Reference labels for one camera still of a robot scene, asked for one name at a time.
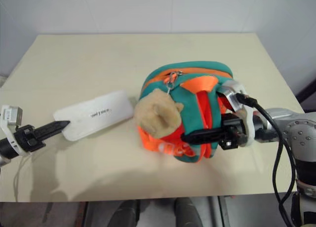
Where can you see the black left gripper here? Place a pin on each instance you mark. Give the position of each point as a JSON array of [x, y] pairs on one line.
[[27, 138]]

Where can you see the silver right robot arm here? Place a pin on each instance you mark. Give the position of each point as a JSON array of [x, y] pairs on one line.
[[300, 130]]

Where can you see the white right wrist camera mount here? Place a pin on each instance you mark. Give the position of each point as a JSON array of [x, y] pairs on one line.
[[233, 98]]

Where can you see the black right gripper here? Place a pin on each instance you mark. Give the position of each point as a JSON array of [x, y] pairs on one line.
[[233, 132]]

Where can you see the silver metal zipper keyring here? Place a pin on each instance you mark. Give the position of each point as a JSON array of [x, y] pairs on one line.
[[171, 80]]

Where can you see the orange and teal backpack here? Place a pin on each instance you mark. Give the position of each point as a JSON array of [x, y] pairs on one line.
[[192, 108]]

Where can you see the dark rounded shape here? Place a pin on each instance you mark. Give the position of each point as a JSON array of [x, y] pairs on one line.
[[127, 213]]

